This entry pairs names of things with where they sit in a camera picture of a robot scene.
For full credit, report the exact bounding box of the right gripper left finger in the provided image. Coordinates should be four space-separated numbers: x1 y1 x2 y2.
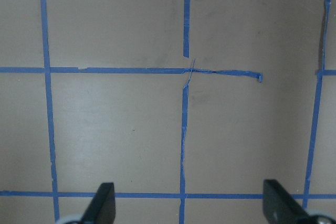
79 183 116 224

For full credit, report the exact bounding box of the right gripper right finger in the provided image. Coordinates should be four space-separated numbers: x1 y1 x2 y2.
263 179 310 224

